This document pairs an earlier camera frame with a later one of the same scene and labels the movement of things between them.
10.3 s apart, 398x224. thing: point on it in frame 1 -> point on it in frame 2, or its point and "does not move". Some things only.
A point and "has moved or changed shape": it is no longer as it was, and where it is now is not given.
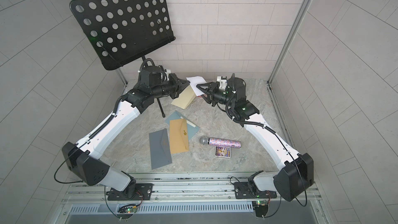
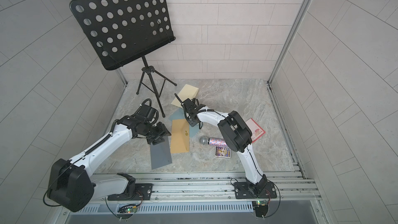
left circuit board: [125, 212] does not move
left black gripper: [178, 85] -> [163, 130]
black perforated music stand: [124, 24] does not move
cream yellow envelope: [185, 98] does not move
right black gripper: [213, 91] -> [192, 122]
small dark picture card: [223, 151] does not move
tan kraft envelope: [179, 139] does not move
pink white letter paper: [195, 80] has moved or changed shape
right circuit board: [260, 207] does not move
